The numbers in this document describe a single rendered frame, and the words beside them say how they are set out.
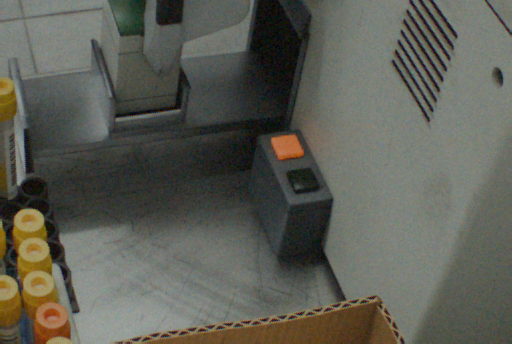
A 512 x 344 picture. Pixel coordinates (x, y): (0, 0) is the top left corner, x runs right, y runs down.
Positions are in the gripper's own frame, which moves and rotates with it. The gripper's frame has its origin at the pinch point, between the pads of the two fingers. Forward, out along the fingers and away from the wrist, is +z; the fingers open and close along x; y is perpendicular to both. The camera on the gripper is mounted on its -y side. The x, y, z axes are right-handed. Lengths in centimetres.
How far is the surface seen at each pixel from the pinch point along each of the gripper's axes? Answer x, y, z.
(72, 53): 110, 19, 97
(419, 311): -22.4, 9.1, 1.5
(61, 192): -3.6, -5.6, 9.6
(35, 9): 126, 14, 97
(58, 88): 1.8, -4.8, 5.6
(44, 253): -17.5, -9.2, -2.1
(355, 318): -25.5, 2.8, -4.3
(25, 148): -3.4, -7.8, 5.3
